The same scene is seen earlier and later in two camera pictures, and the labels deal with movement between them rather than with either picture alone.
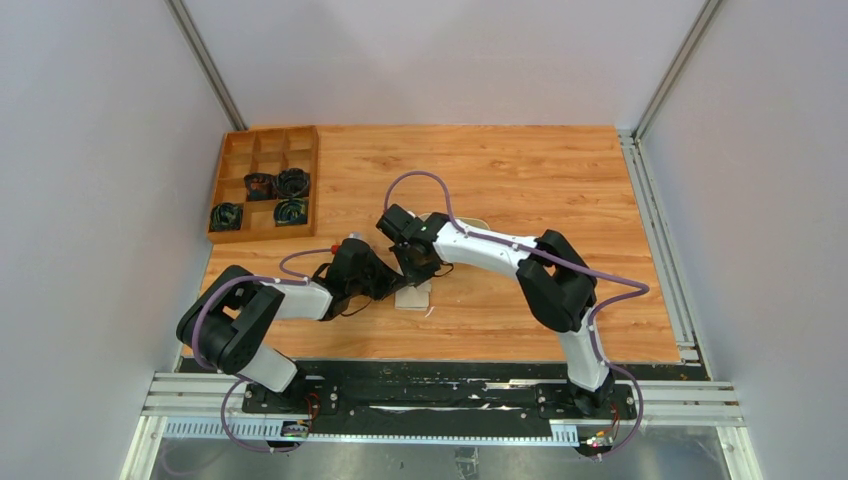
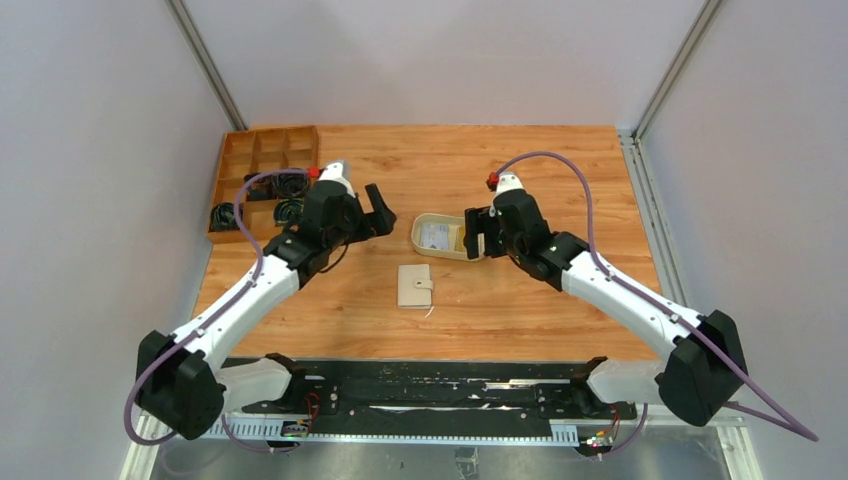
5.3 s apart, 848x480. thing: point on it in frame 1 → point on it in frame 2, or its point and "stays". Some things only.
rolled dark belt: (261, 186) stays
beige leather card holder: (413, 298) stays
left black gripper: (382, 283) → (369, 218)
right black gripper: (411, 262) → (486, 233)
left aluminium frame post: (207, 64) stays
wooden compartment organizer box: (265, 150) stays
